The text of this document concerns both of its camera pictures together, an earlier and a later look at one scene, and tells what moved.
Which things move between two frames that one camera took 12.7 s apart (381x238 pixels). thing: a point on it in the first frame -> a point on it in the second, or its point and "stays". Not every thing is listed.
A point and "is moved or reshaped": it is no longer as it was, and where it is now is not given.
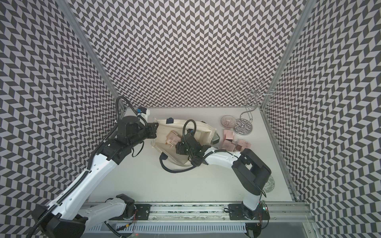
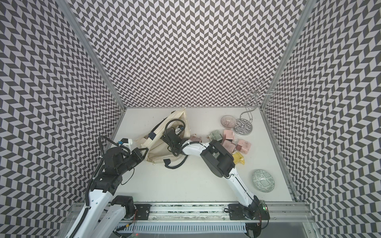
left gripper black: x=153 y=127 -> x=136 y=152
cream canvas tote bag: x=205 y=132 is moved or reshaped
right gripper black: x=180 y=148 -> x=164 y=138
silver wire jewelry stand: x=251 y=92 stays
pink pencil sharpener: x=228 y=134 stays
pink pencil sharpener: x=228 y=146 stays
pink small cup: x=242 y=145 stays
